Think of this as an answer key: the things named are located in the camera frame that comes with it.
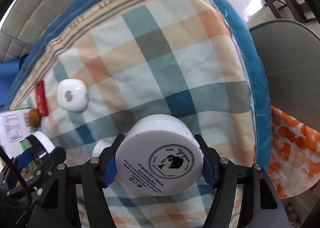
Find white rounded square case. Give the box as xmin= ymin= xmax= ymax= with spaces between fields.
xmin=56 ymin=79 xmax=89 ymax=112

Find white cream jar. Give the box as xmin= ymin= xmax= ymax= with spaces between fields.
xmin=115 ymin=114 xmax=203 ymax=197

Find black round compact case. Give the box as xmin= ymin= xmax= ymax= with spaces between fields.
xmin=24 ymin=131 xmax=55 ymax=160

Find cardboard box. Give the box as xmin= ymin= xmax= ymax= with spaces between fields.
xmin=0 ymin=107 xmax=38 ymax=181

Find brown walnut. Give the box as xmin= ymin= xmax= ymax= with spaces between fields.
xmin=29 ymin=108 xmax=41 ymax=128

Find orange white cloth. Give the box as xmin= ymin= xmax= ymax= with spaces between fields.
xmin=268 ymin=106 xmax=319 ymax=199

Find blue mat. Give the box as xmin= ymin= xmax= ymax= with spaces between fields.
xmin=0 ymin=54 xmax=28 ymax=110

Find beige tufted sofa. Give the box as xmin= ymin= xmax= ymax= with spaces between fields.
xmin=1 ymin=0 xmax=75 ymax=62

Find plaid blue-bordered blanket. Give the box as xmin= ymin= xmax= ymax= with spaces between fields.
xmin=4 ymin=0 xmax=273 ymax=228

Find grey chair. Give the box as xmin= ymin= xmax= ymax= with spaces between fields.
xmin=249 ymin=19 xmax=320 ymax=130

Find dark wooden chair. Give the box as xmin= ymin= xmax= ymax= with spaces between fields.
xmin=264 ymin=0 xmax=318 ymax=24

